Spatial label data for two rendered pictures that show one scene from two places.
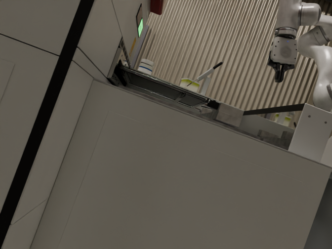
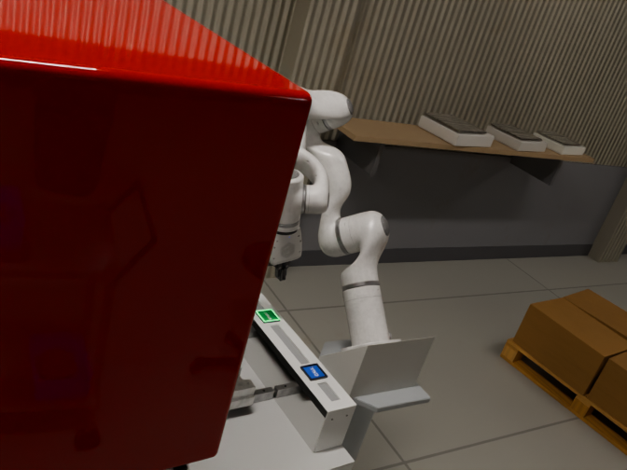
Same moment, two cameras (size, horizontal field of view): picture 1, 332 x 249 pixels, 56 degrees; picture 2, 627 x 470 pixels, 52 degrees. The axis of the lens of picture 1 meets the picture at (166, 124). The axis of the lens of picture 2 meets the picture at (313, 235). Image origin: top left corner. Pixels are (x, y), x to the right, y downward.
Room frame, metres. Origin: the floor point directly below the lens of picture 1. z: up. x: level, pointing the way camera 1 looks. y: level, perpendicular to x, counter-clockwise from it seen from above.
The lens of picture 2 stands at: (-0.10, 0.56, 1.99)
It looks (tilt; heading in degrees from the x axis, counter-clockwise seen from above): 24 degrees down; 323
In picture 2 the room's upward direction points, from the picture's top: 17 degrees clockwise
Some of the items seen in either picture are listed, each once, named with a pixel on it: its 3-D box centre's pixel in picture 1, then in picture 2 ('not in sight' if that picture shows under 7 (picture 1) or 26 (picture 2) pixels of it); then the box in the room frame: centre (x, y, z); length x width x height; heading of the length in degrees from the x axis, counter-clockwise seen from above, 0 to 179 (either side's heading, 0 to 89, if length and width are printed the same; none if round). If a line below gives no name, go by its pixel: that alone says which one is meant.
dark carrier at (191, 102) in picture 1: (153, 86); not in sight; (1.14, 0.09, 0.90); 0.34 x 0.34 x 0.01; 3
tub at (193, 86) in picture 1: (188, 87); not in sight; (1.53, -0.04, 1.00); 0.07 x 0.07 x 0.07; 21
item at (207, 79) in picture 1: (203, 80); not in sight; (1.40, -0.09, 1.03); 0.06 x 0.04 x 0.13; 93
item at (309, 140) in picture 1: (271, 131); (283, 362); (1.10, -0.36, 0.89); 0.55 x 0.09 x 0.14; 3
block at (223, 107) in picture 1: (229, 110); (238, 389); (1.02, -0.18, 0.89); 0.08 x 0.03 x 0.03; 93
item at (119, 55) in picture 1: (120, 74); not in sight; (1.12, 0.22, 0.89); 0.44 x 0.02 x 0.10; 3
